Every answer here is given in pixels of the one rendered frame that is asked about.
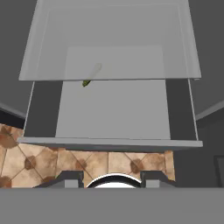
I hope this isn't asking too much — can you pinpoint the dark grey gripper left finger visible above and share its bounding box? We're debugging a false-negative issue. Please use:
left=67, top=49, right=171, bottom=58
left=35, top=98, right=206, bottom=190
left=34, top=171, right=85, bottom=189

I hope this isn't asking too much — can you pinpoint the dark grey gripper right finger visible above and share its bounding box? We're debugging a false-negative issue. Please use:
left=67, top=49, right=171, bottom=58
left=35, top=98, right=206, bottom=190
left=140, top=171, right=178, bottom=189

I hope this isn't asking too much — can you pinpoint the grey fridge drawer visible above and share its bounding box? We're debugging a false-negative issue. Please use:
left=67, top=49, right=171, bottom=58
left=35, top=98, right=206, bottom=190
left=17, top=78, right=204, bottom=153

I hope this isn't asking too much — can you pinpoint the dark grey fridge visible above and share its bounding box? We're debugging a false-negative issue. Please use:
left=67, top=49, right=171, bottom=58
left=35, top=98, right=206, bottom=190
left=0, top=0, right=224, bottom=189

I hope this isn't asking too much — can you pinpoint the clear glass fridge shelf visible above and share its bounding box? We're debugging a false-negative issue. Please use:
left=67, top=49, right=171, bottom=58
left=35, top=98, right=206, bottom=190
left=18, top=0, right=202, bottom=82

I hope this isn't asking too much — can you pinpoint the round white and black object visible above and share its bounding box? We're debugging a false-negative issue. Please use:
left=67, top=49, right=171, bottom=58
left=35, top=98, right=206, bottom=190
left=86, top=172, right=144, bottom=189

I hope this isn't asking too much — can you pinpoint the green cucumber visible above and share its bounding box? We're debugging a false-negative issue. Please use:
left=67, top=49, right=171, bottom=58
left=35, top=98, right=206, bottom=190
left=81, top=62, right=103, bottom=88

